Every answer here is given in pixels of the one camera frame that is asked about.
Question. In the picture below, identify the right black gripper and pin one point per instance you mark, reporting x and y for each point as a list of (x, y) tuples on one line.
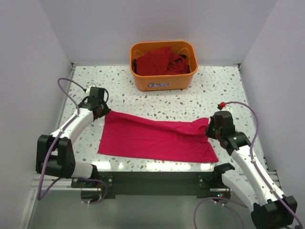
[(208, 132)]

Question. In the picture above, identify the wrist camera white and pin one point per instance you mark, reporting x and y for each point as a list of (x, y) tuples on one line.
[(224, 107), (87, 91)]

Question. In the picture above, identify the pink t shirt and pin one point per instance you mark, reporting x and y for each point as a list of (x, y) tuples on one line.
[(127, 135)]

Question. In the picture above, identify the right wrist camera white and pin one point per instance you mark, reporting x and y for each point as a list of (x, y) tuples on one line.
[(224, 107)]

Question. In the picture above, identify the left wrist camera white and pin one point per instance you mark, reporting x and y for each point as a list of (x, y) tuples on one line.
[(87, 91)]

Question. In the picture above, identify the orange plastic basket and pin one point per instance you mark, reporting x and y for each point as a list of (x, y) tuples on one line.
[(164, 82)]

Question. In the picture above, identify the dark red t shirt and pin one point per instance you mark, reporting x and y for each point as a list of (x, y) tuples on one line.
[(159, 62)]

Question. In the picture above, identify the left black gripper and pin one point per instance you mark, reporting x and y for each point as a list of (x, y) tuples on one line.
[(106, 110)]

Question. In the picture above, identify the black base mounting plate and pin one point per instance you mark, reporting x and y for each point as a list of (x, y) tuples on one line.
[(152, 184)]

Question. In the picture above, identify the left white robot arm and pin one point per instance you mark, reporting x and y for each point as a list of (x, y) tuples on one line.
[(55, 155)]

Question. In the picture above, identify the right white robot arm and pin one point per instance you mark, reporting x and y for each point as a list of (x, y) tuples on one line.
[(270, 207)]

